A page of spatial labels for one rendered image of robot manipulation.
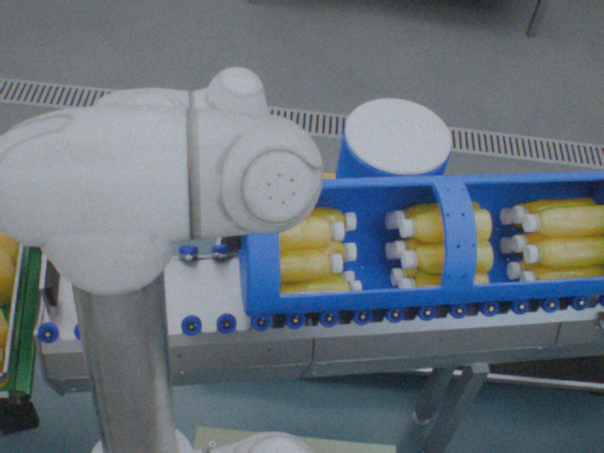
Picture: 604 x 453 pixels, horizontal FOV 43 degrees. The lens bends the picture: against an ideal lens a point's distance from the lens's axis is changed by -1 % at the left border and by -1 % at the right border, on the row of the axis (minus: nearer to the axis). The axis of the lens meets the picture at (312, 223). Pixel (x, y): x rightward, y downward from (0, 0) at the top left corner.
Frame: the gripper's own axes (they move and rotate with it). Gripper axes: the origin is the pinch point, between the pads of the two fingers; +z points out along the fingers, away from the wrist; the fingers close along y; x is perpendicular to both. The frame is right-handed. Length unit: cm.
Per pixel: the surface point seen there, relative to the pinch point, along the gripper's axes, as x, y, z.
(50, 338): -38.8, 9.4, 20.1
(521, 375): 100, -15, 101
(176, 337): -12.7, 9.0, 23.1
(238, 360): 0.8, 11.5, 30.4
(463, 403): 66, 7, 71
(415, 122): 51, -46, 12
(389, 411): 56, -12, 116
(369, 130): 38, -43, 12
